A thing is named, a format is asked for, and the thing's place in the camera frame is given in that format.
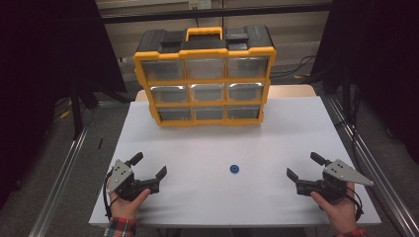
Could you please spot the person's right hand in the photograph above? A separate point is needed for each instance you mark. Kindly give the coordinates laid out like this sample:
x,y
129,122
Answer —
x,y
342,214

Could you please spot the white wall socket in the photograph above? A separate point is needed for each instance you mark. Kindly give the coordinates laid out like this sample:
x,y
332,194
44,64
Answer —
x,y
200,3

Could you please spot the group of clear plastic drawers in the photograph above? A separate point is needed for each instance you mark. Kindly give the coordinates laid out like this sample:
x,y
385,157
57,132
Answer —
x,y
163,69

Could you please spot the black horizontal bar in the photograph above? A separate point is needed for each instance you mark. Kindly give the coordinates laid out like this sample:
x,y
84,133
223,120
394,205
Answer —
x,y
214,13

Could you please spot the black curtain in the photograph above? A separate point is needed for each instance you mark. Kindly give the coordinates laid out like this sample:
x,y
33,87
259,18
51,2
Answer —
x,y
378,49
39,65

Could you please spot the small clear organizer drawer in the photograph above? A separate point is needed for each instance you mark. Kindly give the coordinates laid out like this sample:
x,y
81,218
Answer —
x,y
209,113

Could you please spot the yellow black drawer organizer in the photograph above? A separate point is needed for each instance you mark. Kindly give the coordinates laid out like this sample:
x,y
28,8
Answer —
x,y
204,80

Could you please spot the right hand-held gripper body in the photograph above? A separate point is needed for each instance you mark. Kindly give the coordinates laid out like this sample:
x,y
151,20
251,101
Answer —
x,y
342,171

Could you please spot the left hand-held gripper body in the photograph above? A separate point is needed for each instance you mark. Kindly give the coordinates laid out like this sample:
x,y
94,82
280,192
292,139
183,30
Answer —
x,y
120,174

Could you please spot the aluminium floor rail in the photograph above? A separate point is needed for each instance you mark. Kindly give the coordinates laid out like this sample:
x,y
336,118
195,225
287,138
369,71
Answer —
x,y
59,184
378,177

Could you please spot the black stand leg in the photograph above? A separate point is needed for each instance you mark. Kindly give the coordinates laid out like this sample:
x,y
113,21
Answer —
x,y
76,108

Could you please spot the person's left hand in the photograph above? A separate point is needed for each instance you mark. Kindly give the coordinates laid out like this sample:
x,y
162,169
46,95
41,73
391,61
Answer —
x,y
126,207

